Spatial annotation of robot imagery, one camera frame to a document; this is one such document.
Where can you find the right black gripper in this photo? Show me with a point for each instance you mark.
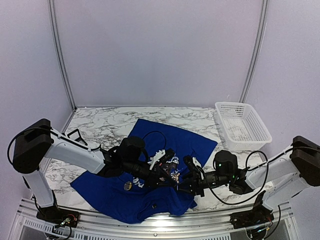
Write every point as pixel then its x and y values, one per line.
pixel 196 187

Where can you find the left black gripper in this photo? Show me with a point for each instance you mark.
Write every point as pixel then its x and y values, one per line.
pixel 154 179

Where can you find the round button badge brooch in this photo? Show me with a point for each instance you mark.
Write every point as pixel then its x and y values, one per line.
pixel 128 186

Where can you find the blue printed t-shirt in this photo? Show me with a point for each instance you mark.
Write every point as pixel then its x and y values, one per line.
pixel 107 195

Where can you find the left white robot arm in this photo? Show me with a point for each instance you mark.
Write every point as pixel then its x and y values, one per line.
pixel 29 147

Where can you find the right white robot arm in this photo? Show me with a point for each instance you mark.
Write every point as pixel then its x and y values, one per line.
pixel 274 181

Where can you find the black brooch display box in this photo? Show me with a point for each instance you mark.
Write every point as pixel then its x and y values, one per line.
pixel 75 135

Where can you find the white plastic basket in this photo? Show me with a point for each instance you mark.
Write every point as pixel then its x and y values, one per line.
pixel 242 126

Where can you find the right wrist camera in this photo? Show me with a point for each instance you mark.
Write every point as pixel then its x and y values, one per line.
pixel 192 164

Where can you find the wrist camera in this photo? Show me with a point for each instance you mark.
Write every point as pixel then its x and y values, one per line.
pixel 192 164
pixel 161 157

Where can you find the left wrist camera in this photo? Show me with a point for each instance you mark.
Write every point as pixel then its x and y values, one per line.
pixel 161 157

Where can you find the aluminium front rail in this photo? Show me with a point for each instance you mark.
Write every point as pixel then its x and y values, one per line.
pixel 91 225

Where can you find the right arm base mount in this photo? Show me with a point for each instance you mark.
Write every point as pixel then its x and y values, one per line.
pixel 245 219

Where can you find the right aluminium corner post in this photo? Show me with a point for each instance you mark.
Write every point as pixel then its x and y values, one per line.
pixel 261 27

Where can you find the aluminium corner post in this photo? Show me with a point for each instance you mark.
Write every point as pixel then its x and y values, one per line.
pixel 261 27
pixel 59 54

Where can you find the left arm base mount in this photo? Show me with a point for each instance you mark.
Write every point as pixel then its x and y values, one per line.
pixel 59 216

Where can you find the left aluminium corner post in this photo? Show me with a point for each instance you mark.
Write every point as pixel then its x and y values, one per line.
pixel 59 54

